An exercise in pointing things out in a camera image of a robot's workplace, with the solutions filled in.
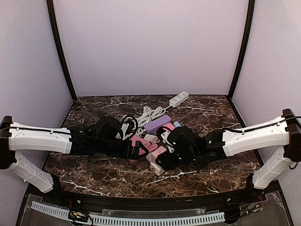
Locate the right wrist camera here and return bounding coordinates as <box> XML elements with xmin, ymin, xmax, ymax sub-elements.
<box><xmin>157</xmin><ymin>126</ymin><xmax>199</xmax><ymax>153</ymax></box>

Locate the black frame left post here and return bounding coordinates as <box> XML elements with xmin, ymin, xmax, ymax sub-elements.
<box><xmin>46</xmin><ymin>0</ymin><xmax>77</xmax><ymax>102</ymax></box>

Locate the pink charger plug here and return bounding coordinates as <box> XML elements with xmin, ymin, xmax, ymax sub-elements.
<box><xmin>164</xmin><ymin>123</ymin><xmax>175</xmax><ymax>131</ymax></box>

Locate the purple power strip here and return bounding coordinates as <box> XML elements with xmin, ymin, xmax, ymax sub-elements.
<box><xmin>143</xmin><ymin>115</ymin><xmax>171</xmax><ymax>134</ymax></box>

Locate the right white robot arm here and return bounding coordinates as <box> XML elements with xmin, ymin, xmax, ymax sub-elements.
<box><xmin>155</xmin><ymin>109</ymin><xmax>301</xmax><ymax>191</ymax></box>

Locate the white power strip cord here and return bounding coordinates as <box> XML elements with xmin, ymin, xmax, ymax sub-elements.
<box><xmin>123</xmin><ymin>105</ymin><xmax>172</xmax><ymax>128</ymax></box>

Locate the small circuit board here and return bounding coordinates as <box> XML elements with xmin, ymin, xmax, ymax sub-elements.
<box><xmin>68</xmin><ymin>210</ymin><xmax>89</xmax><ymax>222</ymax></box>

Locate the light blue charger plug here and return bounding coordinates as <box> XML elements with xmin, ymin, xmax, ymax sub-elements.
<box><xmin>174</xmin><ymin>121</ymin><xmax>181</xmax><ymax>127</ymax></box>

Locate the white power strip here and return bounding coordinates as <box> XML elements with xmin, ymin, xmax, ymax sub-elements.
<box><xmin>169</xmin><ymin>91</ymin><xmax>189</xmax><ymax>108</ymax></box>

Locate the pink triangular power strip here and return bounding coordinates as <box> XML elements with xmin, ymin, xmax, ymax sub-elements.
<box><xmin>129</xmin><ymin>136</ymin><xmax>158</xmax><ymax>163</ymax></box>

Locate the white slotted cable duct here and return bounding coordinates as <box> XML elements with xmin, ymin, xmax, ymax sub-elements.
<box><xmin>31</xmin><ymin>201</ymin><xmax>225</xmax><ymax>226</ymax></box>

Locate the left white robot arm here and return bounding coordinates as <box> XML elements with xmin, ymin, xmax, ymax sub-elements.
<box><xmin>0</xmin><ymin>115</ymin><xmax>150</xmax><ymax>194</ymax></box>

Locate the black frame post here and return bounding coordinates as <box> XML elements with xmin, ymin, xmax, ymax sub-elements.
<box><xmin>227</xmin><ymin>0</ymin><xmax>256</xmax><ymax>98</ymax></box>
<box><xmin>46</xmin><ymin>0</ymin><xmax>77</xmax><ymax>102</ymax></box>

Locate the pink white cube adapter cluster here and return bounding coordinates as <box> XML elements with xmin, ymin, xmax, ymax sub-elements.
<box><xmin>145</xmin><ymin>145</ymin><xmax>169</xmax><ymax>176</ymax></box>

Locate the white square adapter plug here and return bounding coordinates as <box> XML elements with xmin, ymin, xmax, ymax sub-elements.
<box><xmin>144</xmin><ymin>134</ymin><xmax>159</xmax><ymax>143</ymax></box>

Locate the black frame right post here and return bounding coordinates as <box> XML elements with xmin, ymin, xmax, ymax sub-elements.
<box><xmin>227</xmin><ymin>0</ymin><xmax>256</xmax><ymax>98</ymax></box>

